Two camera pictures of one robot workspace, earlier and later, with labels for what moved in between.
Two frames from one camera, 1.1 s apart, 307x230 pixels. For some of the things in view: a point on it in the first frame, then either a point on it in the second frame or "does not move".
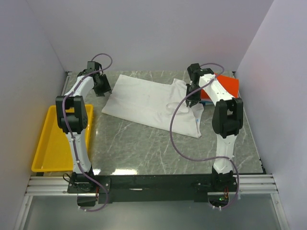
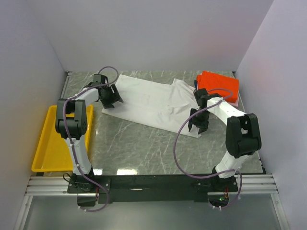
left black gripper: (106, 88) → (115, 97)
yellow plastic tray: (53, 154) does not move
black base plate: (112, 189) does not move
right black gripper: (194, 100) → (203, 126)
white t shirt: (156, 101) does not move
